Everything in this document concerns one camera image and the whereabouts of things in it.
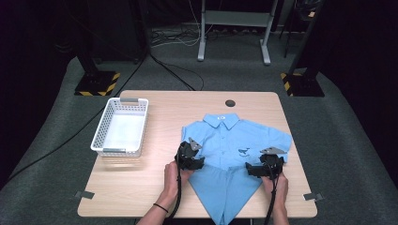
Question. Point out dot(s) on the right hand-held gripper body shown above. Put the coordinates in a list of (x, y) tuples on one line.
[(272, 162)]

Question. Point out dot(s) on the black wrist band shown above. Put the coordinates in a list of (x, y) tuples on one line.
[(160, 207)]

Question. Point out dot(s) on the light blue shirt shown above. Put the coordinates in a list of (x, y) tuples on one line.
[(228, 140)]

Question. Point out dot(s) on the white plastic basket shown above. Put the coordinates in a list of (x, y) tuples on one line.
[(123, 129)]

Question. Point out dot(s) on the person's right hand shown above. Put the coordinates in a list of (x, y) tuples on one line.
[(280, 190)]

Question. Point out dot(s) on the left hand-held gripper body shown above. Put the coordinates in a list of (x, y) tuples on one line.
[(187, 154)]

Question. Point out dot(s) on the person's left hand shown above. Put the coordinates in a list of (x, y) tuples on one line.
[(173, 182)]

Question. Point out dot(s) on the black tripod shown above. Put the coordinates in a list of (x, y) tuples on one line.
[(295, 25)]

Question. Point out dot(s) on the grey tape piece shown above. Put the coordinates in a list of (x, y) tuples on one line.
[(313, 197), (84, 194)]

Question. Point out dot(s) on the grey metal desk frame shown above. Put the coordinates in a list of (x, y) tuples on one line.
[(237, 18)]

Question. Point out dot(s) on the black stand with striped base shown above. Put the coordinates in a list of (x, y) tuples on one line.
[(302, 84), (97, 82)]

